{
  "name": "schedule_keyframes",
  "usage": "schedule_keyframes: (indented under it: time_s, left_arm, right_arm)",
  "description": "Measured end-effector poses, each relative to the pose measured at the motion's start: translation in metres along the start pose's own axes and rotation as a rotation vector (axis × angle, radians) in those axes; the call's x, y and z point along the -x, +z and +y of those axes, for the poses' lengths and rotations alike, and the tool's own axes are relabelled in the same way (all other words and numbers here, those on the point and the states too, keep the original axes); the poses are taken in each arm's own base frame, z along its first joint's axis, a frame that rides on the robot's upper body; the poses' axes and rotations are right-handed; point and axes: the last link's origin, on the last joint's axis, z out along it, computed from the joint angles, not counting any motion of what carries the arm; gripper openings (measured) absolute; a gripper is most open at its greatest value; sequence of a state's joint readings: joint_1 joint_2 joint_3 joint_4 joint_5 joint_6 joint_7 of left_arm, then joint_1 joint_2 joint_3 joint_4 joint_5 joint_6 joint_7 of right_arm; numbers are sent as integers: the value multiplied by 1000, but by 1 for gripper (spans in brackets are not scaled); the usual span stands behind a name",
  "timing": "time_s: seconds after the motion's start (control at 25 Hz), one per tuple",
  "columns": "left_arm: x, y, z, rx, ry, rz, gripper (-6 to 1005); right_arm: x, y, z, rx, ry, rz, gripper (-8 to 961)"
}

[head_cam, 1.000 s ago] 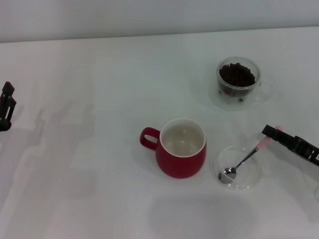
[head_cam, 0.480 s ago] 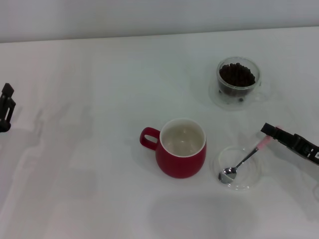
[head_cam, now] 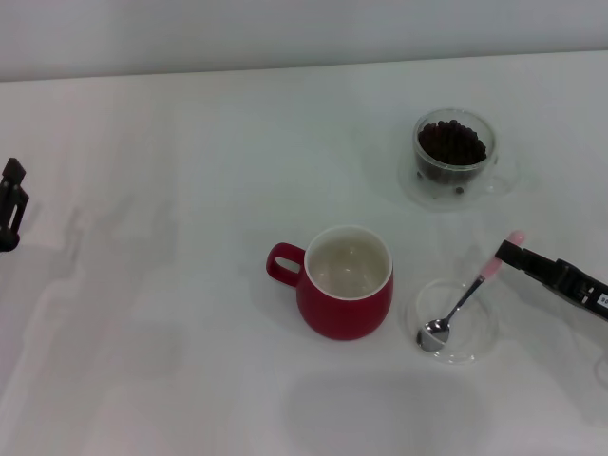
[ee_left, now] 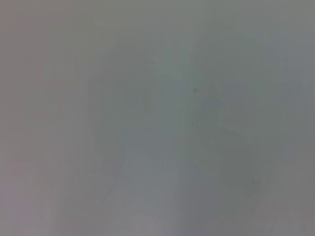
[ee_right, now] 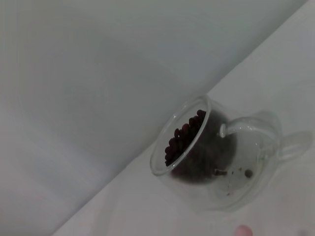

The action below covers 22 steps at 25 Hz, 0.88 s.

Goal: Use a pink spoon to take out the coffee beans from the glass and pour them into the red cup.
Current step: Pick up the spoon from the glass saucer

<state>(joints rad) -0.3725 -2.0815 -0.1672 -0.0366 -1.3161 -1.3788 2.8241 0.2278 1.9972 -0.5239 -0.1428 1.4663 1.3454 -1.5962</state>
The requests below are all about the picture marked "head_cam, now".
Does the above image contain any red ceramic mug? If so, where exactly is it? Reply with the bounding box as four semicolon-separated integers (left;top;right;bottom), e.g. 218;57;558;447
265;224;395;342

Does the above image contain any clear glass dish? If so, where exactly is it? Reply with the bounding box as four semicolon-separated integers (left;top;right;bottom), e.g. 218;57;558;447
404;276;503;367

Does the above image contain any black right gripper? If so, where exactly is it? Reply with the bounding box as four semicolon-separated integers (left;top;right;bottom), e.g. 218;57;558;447
496;239;608;325

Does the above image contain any clear glass cup with handle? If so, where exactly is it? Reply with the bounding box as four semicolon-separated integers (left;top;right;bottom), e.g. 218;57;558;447
411;107;518;197

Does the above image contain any heap of coffee beans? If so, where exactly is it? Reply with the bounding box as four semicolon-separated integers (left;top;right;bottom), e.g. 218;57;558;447
416;119;489;186

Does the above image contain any clear glass saucer under cup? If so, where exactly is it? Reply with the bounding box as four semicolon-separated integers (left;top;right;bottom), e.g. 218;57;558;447
396;141;501;211

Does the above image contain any pink-handled metal spoon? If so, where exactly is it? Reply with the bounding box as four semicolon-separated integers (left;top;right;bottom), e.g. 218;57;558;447
416;230;526;353

